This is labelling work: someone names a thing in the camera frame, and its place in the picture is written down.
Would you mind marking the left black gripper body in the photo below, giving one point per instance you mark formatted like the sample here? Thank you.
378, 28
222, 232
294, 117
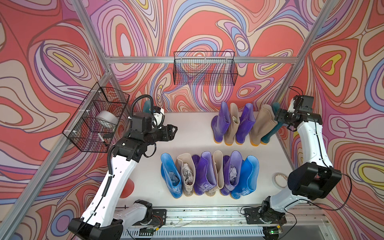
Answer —
163, 134

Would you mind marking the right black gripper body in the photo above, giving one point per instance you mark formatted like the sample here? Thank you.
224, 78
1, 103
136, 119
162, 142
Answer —
284, 116

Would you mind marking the teal boot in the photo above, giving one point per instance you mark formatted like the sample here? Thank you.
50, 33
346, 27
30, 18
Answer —
271, 126
148, 107

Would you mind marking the dark purple boot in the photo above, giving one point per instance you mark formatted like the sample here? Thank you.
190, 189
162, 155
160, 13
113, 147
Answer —
221, 123
247, 121

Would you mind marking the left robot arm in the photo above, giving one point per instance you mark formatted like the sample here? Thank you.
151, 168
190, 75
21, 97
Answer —
100, 221

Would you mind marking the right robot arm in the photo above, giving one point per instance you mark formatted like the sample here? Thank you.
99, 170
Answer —
315, 178

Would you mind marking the beige boot back right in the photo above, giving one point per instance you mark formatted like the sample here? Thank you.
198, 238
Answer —
257, 132

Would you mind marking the beige boot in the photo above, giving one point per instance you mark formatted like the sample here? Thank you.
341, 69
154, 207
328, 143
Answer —
257, 132
229, 137
219, 173
187, 171

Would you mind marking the white tape roll in basket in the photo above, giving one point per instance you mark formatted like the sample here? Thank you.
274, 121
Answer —
107, 119

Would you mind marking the red cup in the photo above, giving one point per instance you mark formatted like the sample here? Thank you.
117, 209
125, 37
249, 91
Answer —
128, 189

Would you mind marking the blue boot front left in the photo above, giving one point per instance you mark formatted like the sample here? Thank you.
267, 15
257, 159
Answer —
171, 175

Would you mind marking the blue boot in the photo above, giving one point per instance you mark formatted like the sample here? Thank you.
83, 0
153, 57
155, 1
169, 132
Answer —
171, 175
248, 178

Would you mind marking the beige boot front left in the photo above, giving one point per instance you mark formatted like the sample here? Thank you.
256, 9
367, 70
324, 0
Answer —
187, 171

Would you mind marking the beige boot back left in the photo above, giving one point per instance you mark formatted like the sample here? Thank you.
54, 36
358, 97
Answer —
229, 137

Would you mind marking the tape roll on table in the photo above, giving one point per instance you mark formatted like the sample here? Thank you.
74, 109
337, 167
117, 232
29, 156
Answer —
280, 180

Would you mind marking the purple boot front right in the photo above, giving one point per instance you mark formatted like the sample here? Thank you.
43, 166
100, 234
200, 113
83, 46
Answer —
231, 172

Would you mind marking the blue boot front right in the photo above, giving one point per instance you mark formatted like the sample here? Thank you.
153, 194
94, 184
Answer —
248, 178

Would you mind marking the purple boot front left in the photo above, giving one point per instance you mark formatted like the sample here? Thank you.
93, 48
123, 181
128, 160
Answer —
205, 179

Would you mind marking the beige boot front right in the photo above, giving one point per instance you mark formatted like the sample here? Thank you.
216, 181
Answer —
219, 173

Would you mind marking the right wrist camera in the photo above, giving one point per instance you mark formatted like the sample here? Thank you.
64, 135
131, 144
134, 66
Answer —
301, 103

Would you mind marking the black wire basket left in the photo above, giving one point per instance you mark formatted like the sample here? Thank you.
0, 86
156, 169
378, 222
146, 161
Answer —
83, 128

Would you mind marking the black wire basket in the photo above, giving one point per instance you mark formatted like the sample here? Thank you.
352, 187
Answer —
205, 68
83, 128

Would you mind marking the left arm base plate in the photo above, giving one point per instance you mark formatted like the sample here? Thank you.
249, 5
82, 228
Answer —
158, 219

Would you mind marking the black wire basket back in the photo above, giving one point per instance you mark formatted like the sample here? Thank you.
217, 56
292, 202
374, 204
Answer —
205, 68

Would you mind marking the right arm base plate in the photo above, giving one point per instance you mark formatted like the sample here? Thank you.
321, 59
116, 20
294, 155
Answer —
259, 216

